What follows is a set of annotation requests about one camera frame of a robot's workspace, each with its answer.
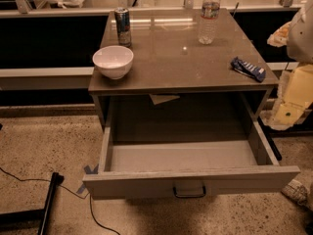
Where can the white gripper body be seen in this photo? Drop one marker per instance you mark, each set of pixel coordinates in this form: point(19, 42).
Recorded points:
point(301, 38)

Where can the blue rxbar blueberry wrapper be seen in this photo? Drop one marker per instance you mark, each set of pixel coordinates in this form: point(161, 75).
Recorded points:
point(248, 69)

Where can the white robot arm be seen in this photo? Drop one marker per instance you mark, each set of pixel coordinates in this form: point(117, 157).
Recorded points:
point(297, 35)

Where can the open grey top drawer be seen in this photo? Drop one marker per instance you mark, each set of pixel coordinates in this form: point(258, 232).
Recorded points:
point(146, 155)

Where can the grey cabinet table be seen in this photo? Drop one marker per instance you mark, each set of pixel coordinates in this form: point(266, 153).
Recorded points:
point(169, 60)

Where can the clear plastic water bottle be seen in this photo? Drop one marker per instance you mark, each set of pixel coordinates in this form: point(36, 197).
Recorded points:
point(208, 21)

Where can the paper label under tabletop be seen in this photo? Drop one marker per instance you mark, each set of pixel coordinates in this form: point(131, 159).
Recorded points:
point(159, 99)

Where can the white ceramic bowl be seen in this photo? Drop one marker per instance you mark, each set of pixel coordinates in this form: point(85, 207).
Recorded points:
point(113, 62)

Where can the silver blue drink can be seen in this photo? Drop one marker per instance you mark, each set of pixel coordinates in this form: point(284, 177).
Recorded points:
point(123, 26)

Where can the blue tape cross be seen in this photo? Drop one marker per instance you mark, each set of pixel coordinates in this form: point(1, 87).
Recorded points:
point(89, 171)

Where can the black metal stand leg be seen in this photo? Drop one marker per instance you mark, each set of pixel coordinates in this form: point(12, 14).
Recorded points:
point(39, 217)

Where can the black drawer handle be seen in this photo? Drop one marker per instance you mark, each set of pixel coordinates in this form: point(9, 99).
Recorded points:
point(189, 195)

